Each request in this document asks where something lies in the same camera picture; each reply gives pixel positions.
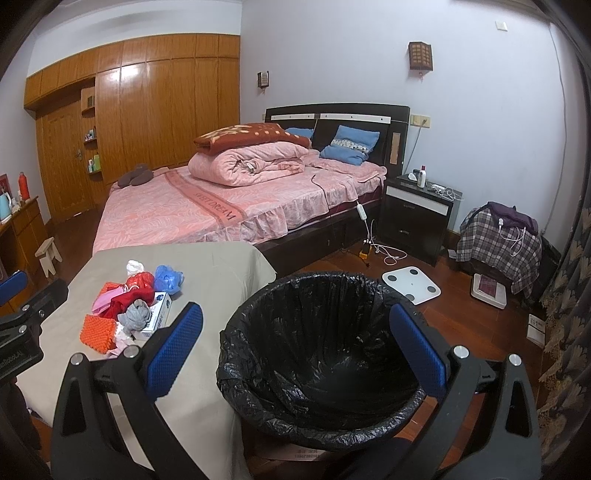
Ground orange foam net sheet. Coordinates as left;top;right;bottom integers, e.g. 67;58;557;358
79;315;116;354

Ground pink sock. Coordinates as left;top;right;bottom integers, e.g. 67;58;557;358
106;336;135;358

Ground red cloth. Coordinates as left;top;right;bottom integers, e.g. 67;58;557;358
98;287;154;319

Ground grey sock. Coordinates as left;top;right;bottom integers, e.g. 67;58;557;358
117;299;151;335

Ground white paper ball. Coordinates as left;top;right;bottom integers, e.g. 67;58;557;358
126;260;145;277

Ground red plastic bag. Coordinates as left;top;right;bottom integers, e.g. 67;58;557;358
125;271;154;291

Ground white blue tissue box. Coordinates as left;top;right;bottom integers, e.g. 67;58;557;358
134;292;172;340

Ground blue plastic bag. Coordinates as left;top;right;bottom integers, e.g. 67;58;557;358
153;265;184;296

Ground white plastic bag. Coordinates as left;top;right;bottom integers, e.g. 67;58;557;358
91;294;115;315

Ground black lined trash bin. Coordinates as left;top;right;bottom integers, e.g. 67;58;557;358
216;272;426;451

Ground wooden desk cabinet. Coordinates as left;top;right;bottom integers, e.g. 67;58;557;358
0;197;48;289

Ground small white wooden stool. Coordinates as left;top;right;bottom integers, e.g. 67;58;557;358
35;237;63;278

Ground light blue kettle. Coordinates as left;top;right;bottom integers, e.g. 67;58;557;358
0;192;12;222

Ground red thermos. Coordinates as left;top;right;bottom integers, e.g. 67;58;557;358
18;172;30;202

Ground red framed picture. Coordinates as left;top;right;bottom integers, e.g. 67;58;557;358
0;174;12;196

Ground floral curtain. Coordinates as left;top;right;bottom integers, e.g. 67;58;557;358
530;184;591;467

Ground dark slippers on bed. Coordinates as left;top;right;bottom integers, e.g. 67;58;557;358
117;164;153;189

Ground grey table cloth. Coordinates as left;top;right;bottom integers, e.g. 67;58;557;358
17;242;276;479

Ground white bathroom scale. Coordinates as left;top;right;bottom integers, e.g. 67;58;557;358
382;266;441;306

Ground plaid covered chair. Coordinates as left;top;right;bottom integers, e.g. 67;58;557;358
456;204;543;297

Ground wooden wardrobe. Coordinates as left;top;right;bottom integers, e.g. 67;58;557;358
24;34;240;224

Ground purple garment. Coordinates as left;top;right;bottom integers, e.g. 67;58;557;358
487;201;539;236

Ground folded pink quilt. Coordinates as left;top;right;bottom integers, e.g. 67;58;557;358
188;141;310;187

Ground black white nightstand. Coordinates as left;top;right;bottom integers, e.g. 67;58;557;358
378;176;463;266

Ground red brown folded blanket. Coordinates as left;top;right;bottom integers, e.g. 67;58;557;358
193;123;311;156

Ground white lotion bottle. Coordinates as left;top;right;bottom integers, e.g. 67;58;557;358
417;166;427;188

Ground white blanket controller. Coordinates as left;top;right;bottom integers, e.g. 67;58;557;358
356;203;367;222

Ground bed with pink sheet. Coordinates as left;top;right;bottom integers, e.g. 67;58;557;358
93;151;387;253

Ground blue pillow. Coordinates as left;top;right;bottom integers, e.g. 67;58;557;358
320;125;380;166
286;127;315;139

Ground dark bed headboard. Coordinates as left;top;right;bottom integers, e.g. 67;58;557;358
264;103;411;178

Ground white charger cable on floor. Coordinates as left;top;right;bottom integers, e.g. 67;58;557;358
361;218;410;267

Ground wall power outlet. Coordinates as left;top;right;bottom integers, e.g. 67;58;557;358
410;114;431;129

